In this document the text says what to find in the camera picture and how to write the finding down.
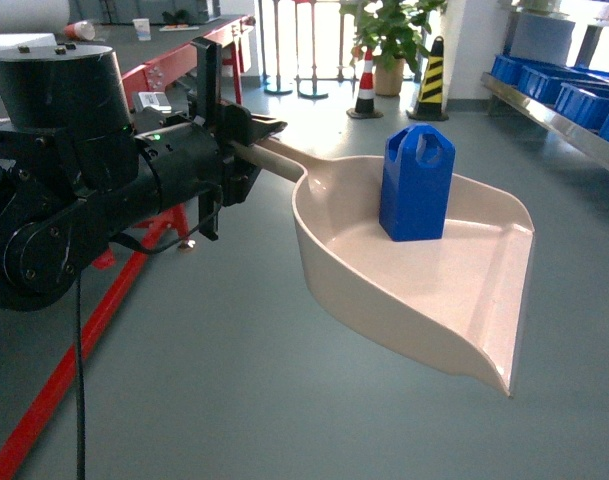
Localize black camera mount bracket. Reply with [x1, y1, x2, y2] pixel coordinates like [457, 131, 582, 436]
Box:
[190, 37, 221, 241]

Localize beige plastic dustpan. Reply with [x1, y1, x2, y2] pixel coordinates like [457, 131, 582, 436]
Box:
[235, 138, 535, 396]

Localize paper cup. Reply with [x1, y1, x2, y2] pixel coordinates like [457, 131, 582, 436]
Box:
[132, 18, 152, 41]

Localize green potted plant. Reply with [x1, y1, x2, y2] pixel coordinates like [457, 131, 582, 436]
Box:
[340, 0, 447, 97]

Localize yellow black traffic cone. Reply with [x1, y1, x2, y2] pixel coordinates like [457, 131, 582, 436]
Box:
[407, 35, 448, 121]

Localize red white traffic cone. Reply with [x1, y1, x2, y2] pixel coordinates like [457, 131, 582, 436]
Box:
[346, 47, 383, 120]

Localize blue plastic part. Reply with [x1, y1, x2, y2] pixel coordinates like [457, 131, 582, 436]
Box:
[379, 123, 456, 242]

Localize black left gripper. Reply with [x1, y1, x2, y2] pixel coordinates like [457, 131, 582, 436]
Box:
[187, 101, 288, 207]

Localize black cable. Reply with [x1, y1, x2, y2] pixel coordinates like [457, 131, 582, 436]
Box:
[73, 182, 225, 480]

